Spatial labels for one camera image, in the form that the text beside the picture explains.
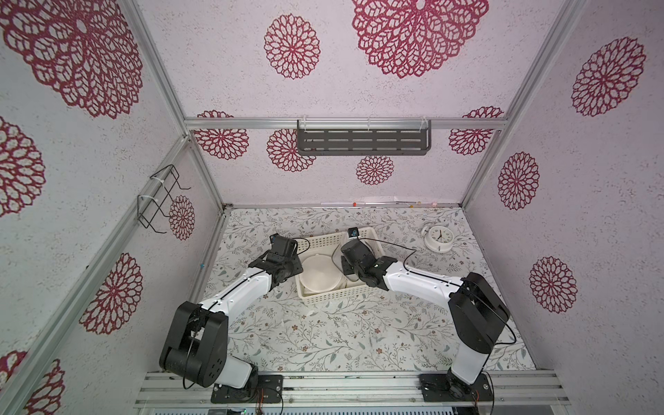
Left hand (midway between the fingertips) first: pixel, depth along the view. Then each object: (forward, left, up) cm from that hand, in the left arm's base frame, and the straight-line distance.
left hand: (294, 264), depth 91 cm
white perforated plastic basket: (+13, -12, -6) cm, 19 cm away
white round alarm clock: (+14, -56, -5) cm, 58 cm away
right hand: (+3, -22, +1) cm, 22 cm away
